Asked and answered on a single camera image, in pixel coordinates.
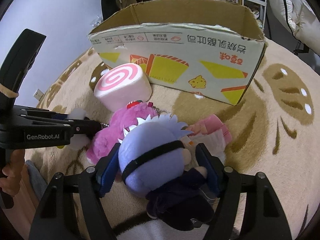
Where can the pink tissue pack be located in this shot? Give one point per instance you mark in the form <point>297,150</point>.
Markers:
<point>213,133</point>

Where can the purple-haired doll plush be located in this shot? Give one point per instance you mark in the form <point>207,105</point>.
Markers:
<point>152,160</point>

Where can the open cardboard box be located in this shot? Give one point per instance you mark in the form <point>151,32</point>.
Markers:
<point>209,47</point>

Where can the beige patterned blanket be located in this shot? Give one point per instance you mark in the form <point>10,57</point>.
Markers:
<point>274,129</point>

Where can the person's left hand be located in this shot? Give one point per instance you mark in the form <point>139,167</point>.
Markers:
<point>12,171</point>

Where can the black white plush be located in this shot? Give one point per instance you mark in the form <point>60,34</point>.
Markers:
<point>158,230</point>

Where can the pink swirl roll plush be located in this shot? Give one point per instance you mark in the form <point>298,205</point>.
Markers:
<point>121,85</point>

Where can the wall power outlet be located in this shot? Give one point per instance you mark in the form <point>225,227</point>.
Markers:
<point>38,94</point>

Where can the cream puffer coat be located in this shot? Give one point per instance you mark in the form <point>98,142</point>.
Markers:
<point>299,19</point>

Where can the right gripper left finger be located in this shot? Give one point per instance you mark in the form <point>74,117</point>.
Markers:
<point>55,217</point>

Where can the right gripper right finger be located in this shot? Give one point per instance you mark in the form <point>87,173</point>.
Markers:
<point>264,217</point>

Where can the snack bag on floor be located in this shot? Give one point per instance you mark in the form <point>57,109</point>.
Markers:
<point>97,21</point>

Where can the pink bear plush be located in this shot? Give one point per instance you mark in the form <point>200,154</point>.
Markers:
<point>104,140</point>

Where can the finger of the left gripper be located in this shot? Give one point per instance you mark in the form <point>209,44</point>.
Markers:
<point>91,127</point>

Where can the white trolley cart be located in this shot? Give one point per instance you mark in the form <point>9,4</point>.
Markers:
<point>258,9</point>

